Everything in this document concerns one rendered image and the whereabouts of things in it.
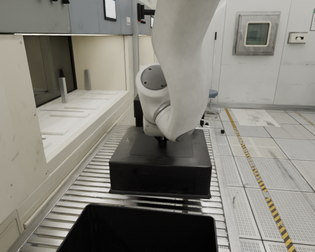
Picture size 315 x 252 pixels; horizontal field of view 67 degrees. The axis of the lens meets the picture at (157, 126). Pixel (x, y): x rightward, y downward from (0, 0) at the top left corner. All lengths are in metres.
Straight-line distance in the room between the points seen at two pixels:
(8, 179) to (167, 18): 0.52
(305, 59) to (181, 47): 4.52
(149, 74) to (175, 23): 0.15
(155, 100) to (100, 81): 1.52
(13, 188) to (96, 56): 1.42
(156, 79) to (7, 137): 0.38
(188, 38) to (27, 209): 0.69
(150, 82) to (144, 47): 2.91
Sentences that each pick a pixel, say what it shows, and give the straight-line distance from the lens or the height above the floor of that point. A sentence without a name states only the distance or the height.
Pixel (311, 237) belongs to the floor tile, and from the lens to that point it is 2.06.
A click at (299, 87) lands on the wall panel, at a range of 4.94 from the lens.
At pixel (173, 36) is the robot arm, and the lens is 0.38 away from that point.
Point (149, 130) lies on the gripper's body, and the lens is 0.66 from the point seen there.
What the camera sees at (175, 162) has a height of 0.95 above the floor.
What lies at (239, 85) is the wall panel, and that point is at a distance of 4.63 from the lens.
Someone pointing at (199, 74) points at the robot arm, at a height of 1.21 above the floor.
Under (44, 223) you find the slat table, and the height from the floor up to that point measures 0.76.
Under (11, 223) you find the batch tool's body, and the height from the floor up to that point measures 0.79.
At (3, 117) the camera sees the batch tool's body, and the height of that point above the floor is 1.10.
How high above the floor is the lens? 1.28
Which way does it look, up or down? 21 degrees down
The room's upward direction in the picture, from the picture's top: straight up
